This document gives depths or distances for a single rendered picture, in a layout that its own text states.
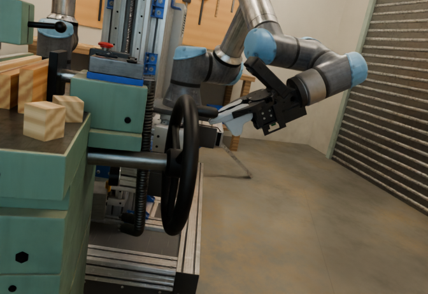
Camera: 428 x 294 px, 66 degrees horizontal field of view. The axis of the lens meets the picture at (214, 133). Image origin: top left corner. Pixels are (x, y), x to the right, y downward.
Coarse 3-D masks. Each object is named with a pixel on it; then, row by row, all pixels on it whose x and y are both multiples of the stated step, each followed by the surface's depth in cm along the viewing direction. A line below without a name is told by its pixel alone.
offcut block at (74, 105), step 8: (56, 96) 52; (64, 96) 53; (72, 96) 54; (64, 104) 50; (72, 104) 51; (80, 104) 52; (72, 112) 51; (80, 112) 52; (72, 120) 52; (80, 120) 53
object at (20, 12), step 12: (0, 0) 51; (12, 0) 51; (0, 12) 51; (12, 12) 52; (24, 12) 53; (0, 24) 52; (12, 24) 52; (24, 24) 54; (0, 36) 52; (12, 36) 53; (24, 36) 55; (0, 48) 56
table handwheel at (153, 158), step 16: (176, 112) 73; (192, 112) 59; (176, 128) 76; (192, 128) 57; (176, 144) 72; (192, 144) 56; (96, 160) 63; (112, 160) 64; (128, 160) 64; (144, 160) 65; (160, 160) 66; (176, 160) 65; (192, 160) 55; (176, 176) 67; (192, 176) 55; (160, 192) 79; (192, 192) 56; (160, 208) 75; (176, 208) 57; (176, 224) 58
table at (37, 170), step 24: (0, 120) 47; (0, 144) 38; (24, 144) 40; (48, 144) 41; (72, 144) 43; (96, 144) 60; (120, 144) 61; (0, 168) 37; (24, 168) 38; (48, 168) 39; (72, 168) 44; (0, 192) 38; (24, 192) 39; (48, 192) 39
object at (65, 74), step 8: (56, 56) 59; (64, 56) 64; (48, 64) 59; (56, 64) 59; (64, 64) 65; (48, 72) 59; (56, 72) 59; (64, 72) 63; (72, 72) 63; (80, 72) 64; (48, 80) 59; (56, 80) 60; (64, 80) 63; (48, 88) 60; (56, 88) 60; (64, 88) 68; (48, 96) 60
